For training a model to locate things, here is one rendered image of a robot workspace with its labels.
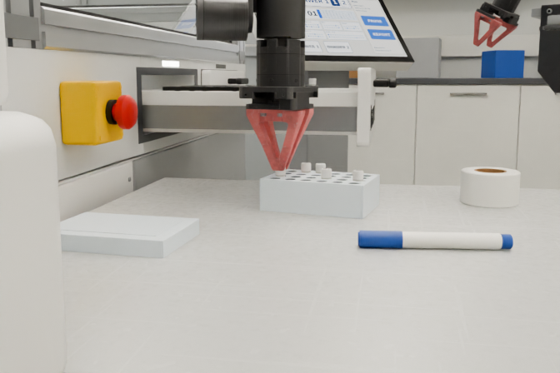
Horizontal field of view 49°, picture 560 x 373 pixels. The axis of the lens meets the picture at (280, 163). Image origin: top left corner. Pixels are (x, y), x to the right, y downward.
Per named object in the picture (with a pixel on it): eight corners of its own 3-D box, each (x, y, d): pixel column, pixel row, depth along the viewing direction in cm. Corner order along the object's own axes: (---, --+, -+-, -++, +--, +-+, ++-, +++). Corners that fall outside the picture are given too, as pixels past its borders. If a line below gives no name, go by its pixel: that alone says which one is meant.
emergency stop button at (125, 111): (141, 127, 74) (140, 94, 73) (127, 131, 70) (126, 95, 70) (117, 127, 75) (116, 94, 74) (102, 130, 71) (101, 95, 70)
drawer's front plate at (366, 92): (374, 129, 114) (376, 69, 113) (368, 147, 86) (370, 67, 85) (365, 129, 115) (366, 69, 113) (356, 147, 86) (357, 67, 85)
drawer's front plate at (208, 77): (244, 116, 151) (244, 71, 149) (210, 126, 122) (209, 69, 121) (237, 116, 151) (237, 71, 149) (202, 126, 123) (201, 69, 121)
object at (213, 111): (364, 121, 113) (365, 88, 112) (357, 135, 88) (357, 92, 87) (155, 119, 120) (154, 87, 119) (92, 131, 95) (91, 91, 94)
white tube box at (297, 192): (379, 204, 76) (379, 174, 76) (362, 219, 68) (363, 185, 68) (284, 197, 81) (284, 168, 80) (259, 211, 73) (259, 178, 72)
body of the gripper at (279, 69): (237, 102, 70) (237, 36, 69) (270, 101, 79) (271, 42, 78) (292, 104, 68) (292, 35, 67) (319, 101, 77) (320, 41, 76)
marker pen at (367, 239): (507, 247, 57) (508, 231, 57) (513, 252, 56) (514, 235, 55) (357, 245, 58) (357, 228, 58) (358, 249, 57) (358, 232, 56)
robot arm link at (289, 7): (310, -16, 69) (300, -9, 75) (248, -18, 68) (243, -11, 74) (309, 47, 70) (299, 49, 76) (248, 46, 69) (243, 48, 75)
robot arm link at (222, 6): (292, -65, 74) (282, -7, 81) (193, -69, 72) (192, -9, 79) (304, 1, 67) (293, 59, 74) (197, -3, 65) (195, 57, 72)
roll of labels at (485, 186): (469, 208, 74) (471, 175, 74) (452, 196, 81) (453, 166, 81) (527, 207, 74) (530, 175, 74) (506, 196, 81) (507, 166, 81)
